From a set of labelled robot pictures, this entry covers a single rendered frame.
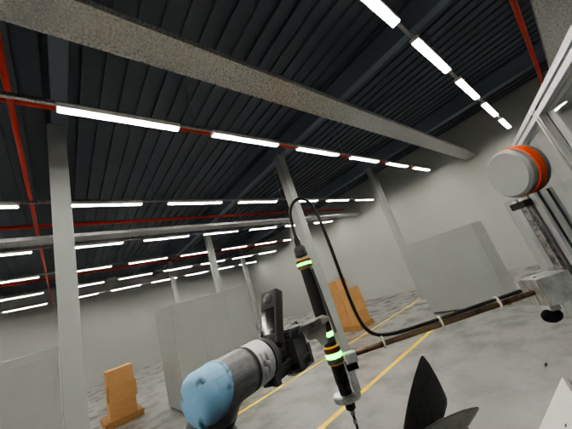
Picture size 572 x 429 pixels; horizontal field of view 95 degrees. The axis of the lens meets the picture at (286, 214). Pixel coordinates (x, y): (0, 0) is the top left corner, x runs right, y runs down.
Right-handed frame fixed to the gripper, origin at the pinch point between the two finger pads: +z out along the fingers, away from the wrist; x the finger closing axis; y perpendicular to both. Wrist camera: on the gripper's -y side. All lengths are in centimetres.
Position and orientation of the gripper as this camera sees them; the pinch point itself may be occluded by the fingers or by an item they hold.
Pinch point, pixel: (310, 319)
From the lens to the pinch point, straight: 72.3
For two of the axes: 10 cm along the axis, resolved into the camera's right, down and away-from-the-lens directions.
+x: 7.7, -3.9, -5.1
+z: 5.7, 0.5, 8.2
